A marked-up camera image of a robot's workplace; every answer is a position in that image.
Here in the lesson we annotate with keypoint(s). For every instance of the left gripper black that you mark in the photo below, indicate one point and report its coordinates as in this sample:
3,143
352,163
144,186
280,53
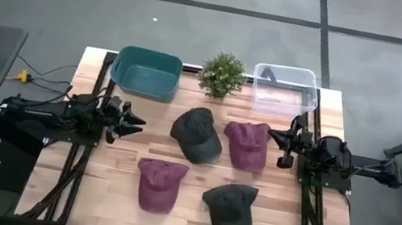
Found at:
115,108

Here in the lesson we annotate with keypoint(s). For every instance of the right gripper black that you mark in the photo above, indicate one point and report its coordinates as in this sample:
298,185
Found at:
300,143

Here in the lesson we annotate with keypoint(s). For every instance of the maroon baseball cap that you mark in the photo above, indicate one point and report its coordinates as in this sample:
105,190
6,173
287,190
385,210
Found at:
246,148
157,187

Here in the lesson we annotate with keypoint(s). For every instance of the dark grey baseball cap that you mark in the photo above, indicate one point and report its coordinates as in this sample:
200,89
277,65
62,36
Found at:
195,136
228,215

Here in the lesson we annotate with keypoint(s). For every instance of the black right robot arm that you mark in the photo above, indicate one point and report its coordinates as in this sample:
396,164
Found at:
372,165

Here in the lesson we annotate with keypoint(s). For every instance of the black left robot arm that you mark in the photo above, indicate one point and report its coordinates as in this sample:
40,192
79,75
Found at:
41,112

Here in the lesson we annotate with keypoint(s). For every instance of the clear plastic bin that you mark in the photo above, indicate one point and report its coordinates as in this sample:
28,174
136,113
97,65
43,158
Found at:
284,102

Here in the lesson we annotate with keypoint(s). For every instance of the teal plastic bin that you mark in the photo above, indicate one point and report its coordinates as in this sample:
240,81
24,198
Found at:
144,82

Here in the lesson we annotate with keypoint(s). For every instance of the potted green plant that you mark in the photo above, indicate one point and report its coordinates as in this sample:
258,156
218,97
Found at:
221,75

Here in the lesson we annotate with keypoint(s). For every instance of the yellow power plug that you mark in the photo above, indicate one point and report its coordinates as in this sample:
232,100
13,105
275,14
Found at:
23,76

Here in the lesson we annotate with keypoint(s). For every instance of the black box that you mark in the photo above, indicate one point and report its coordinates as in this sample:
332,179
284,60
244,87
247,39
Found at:
13,136

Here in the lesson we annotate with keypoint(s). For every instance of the black bag with logo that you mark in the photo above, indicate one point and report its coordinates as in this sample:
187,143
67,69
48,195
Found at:
12,167

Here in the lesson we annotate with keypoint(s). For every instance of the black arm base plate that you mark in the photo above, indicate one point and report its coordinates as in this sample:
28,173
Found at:
336,184
70,138

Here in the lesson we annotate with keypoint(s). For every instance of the short black frame crossbar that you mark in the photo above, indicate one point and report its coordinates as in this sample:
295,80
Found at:
192,68

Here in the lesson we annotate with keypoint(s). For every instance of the black aluminium frame side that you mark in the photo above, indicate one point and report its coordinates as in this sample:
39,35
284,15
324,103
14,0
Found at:
74,189
306,220

